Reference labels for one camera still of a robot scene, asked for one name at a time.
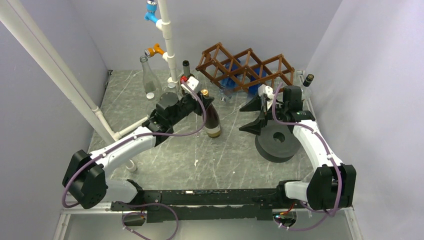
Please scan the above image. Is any large clear bottle white stopper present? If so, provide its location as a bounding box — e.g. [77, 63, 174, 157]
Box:
[167, 81, 177, 91]

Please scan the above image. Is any white diagonal frame pipe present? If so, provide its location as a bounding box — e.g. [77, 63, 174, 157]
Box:
[0, 0, 138, 173]

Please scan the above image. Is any clear square bottle black cap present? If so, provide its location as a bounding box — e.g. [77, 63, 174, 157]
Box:
[297, 74, 315, 102]

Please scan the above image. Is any small silver cap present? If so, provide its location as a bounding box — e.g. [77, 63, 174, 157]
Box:
[146, 92, 155, 100]

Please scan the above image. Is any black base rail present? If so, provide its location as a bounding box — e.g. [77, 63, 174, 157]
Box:
[110, 181, 301, 223]

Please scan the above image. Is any orange tap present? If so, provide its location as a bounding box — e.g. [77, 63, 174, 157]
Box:
[144, 43, 165, 58]

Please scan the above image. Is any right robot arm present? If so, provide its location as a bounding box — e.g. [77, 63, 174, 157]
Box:
[239, 85, 357, 214]

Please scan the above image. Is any brown wooden wine rack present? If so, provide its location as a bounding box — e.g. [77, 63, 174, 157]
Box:
[195, 42, 295, 93]

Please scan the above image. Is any white pvc pipe stand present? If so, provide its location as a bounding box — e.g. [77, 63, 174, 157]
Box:
[112, 0, 183, 142]

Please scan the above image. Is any blue bottle silver cap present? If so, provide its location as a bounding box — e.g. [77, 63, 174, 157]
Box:
[219, 76, 236, 102]

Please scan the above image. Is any clear bottle chrome cap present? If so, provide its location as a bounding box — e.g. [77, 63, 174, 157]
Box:
[246, 68, 267, 103]

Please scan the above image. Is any brown bottle gold foil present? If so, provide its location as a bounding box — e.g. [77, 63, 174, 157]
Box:
[203, 103, 222, 138]

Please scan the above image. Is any blue tap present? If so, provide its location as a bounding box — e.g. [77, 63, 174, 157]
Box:
[144, 0, 162, 25]

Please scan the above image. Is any green bottle grey cap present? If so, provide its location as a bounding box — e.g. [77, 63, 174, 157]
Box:
[180, 60, 194, 96]

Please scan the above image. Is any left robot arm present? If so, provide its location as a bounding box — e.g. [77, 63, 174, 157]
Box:
[61, 92, 214, 210]

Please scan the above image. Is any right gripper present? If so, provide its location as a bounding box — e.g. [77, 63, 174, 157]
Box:
[239, 90, 288, 136]

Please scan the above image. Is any dark grey foam spool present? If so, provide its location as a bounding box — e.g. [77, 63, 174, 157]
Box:
[255, 121, 301, 163]

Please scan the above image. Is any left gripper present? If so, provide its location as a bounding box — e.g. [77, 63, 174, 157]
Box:
[169, 90, 214, 126]

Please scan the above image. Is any clear bottle dark label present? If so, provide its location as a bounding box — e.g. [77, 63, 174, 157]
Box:
[139, 55, 163, 98]

